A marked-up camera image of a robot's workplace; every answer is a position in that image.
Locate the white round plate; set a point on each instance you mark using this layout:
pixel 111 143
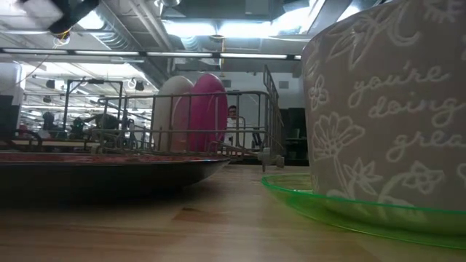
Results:
pixel 167 109

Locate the pink round plate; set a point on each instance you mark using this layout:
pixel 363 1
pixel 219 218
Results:
pixel 204 109

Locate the dark patterned round plate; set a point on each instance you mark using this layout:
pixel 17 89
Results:
pixel 109 178

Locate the grey mug with white print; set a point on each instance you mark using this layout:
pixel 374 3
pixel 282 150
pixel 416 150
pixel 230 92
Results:
pixel 382 109

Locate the translucent green plate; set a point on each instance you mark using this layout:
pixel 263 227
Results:
pixel 364 222

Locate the white tube light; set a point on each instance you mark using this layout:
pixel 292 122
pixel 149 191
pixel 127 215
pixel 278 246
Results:
pixel 178 54
pixel 107 53
pixel 34 51
pixel 253 55

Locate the person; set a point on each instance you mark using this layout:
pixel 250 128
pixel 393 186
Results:
pixel 232 110

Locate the black cabinet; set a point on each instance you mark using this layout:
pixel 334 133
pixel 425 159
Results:
pixel 295 123

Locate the black metal stand frame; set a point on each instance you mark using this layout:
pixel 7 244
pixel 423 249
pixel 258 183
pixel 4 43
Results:
pixel 66 102

